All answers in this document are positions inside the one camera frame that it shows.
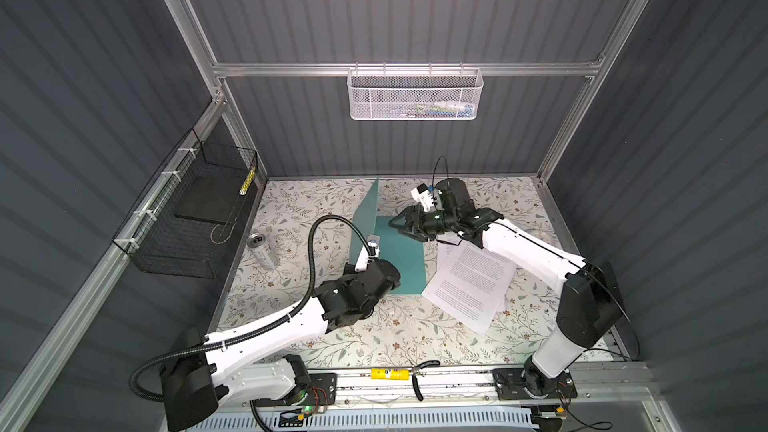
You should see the black wire basket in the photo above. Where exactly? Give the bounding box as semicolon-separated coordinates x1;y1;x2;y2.
113;131;259;279

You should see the teal file folder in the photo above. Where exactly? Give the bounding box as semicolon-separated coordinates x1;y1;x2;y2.
352;179;427;295

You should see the yellow label tag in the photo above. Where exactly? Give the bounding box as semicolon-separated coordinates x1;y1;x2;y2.
371;368;411;381

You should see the black corrugated cable conduit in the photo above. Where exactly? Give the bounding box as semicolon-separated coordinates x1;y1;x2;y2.
128;214;376;403

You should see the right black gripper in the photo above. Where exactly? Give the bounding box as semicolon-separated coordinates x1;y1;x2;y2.
388;205;456;241

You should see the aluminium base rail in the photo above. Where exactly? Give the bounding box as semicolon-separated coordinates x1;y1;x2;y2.
308;361;660;408

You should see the black notebook in basket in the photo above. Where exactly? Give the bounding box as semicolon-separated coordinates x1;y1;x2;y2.
174;176;240;225

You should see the English text paper sheet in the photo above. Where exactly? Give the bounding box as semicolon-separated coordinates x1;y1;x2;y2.
422;242;518;335

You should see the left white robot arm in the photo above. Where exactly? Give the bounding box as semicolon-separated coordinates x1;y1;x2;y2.
158;241;401;431

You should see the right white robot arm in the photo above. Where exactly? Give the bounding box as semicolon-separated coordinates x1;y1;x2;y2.
400;177;627;398

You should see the white wire mesh basket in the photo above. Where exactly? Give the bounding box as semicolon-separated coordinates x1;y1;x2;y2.
346;67;484;122

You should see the yellow marker pen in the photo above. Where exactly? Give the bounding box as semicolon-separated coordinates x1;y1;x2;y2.
239;167;256;196

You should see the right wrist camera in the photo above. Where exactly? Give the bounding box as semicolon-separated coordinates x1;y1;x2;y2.
410;183;437;213

